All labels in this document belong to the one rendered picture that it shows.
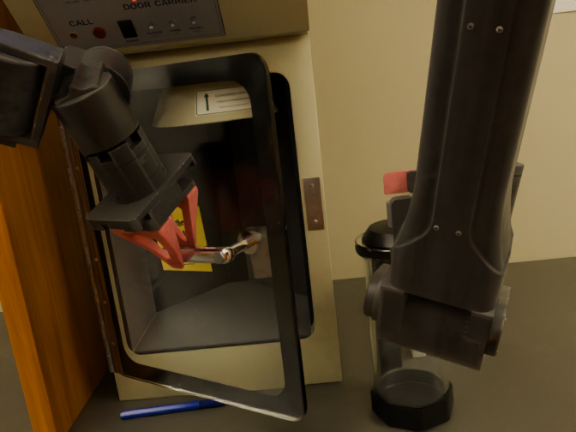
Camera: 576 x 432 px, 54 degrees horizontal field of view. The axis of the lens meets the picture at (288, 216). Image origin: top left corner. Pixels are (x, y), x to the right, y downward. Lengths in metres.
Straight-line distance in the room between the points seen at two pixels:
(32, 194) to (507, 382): 0.67
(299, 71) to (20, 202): 0.38
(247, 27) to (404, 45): 0.54
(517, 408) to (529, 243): 0.57
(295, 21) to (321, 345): 0.43
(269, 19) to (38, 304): 0.45
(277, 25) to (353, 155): 0.53
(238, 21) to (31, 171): 0.33
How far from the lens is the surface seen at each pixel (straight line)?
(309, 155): 0.72
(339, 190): 1.17
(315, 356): 0.80
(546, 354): 0.90
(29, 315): 0.76
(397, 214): 0.51
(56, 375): 0.82
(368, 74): 1.15
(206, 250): 0.57
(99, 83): 0.50
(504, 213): 0.31
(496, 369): 0.86
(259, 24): 0.67
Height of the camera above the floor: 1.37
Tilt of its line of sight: 14 degrees down
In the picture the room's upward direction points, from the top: 6 degrees counter-clockwise
